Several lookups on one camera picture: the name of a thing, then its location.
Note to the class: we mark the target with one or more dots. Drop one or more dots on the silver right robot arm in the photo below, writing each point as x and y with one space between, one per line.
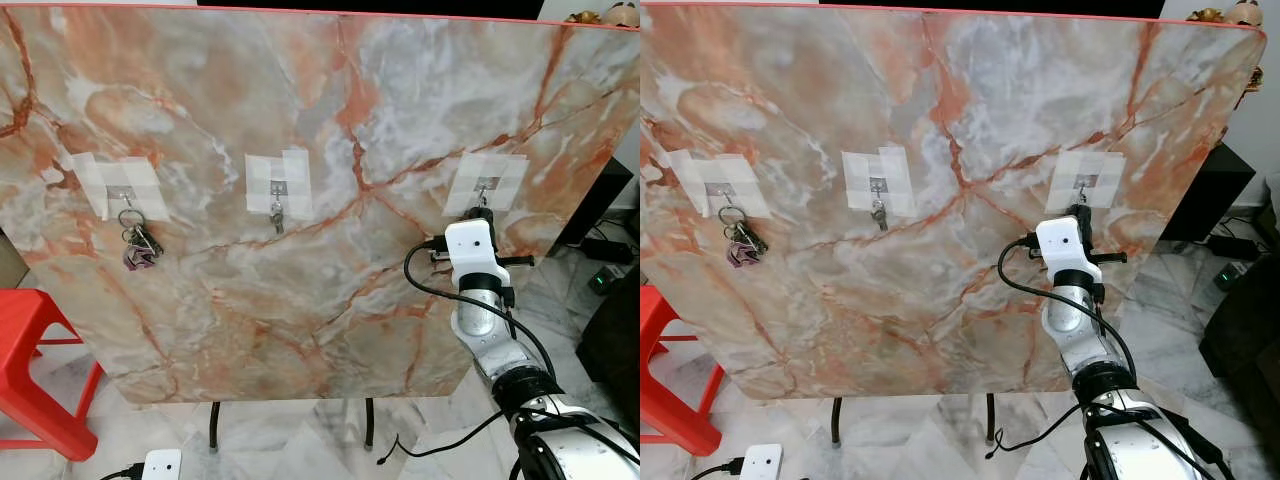
490 330
1075 325

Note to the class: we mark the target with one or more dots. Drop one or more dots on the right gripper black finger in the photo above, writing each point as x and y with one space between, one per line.
480 215
1078 212

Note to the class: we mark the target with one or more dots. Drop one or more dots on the black power strip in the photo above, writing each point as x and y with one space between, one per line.
1230 245
605 248

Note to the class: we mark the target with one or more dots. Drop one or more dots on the gold figurine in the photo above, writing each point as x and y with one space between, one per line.
605 14
1225 12

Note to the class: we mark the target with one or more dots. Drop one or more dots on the dark low cabinet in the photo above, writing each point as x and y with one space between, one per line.
1245 330
615 340

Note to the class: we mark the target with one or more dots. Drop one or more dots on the key bunch with purple fob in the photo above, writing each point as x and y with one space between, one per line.
140 248
745 245

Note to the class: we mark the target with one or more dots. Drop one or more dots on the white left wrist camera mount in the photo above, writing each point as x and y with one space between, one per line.
163 465
762 462

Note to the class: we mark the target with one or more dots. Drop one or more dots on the marble pattern folding table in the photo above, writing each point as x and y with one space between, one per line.
300 300
900 300

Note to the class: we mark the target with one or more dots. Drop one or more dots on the red plastic stool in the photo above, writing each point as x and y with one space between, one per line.
670 390
40 380

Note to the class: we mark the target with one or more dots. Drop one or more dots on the white taped wall hook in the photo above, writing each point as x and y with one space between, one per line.
110 180
500 175
1095 172
280 175
880 172
705 178

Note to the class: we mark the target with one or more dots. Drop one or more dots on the single silver key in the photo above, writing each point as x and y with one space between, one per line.
879 215
278 218

